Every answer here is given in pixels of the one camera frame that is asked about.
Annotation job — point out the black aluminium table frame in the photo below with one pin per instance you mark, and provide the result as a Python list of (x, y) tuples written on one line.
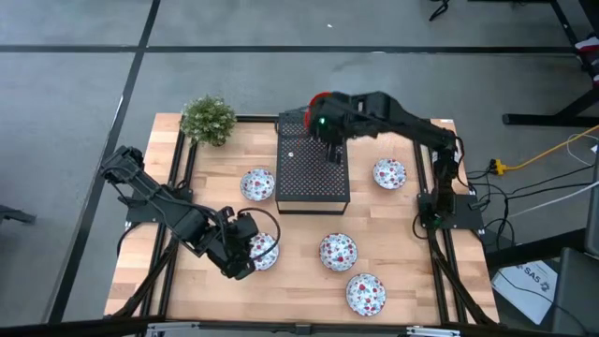
[(257, 119)]

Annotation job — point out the black desk frame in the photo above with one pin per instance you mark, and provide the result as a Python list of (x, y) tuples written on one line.
[(552, 120)]

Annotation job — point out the grey cabinet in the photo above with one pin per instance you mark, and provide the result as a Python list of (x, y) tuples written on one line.
[(594, 206)]

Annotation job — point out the black perforated metal shelf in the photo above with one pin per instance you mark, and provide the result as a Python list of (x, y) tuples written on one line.
[(304, 182)]

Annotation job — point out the dark grey box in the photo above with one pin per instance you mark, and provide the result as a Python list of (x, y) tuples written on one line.
[(578, 290)]

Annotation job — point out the black furniture foot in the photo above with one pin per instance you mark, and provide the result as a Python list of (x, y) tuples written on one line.
[(14, 215)]

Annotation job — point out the red white fabric item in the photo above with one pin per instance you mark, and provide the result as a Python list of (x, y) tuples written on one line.
[(588, 47)]

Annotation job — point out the white printed paper sheet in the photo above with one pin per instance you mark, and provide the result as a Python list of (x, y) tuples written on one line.
[(524, 285)]

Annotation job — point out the black aluminium crossbar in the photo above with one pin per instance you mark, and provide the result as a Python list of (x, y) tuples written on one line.
[(299, 329)]

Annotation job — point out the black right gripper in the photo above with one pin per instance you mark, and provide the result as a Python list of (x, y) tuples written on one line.
[(337, 117)]

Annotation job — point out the floral mini bowl red outside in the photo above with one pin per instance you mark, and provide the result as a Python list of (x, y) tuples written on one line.
[(389, 173), (338, 252), (257, 184), (267, 253), (366, 294)]

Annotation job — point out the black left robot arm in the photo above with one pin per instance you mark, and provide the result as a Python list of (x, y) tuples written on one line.
[(159, 201)]

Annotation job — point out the black table foot bar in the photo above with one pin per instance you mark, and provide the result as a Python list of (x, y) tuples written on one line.
[(533, 250)]

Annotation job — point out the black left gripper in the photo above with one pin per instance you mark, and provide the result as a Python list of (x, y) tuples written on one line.
[(234, 253)]

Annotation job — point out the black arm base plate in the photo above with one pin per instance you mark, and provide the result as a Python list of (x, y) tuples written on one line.
[(468, 206), (140, 215)]

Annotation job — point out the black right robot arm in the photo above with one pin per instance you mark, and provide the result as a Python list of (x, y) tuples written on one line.
[(407, 124)]

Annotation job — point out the red plastic mini bowl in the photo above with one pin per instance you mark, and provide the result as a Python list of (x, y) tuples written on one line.
[(310, 112)]

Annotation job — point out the green artificial potted plant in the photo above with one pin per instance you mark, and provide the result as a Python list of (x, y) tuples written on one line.
[(208, 121)]

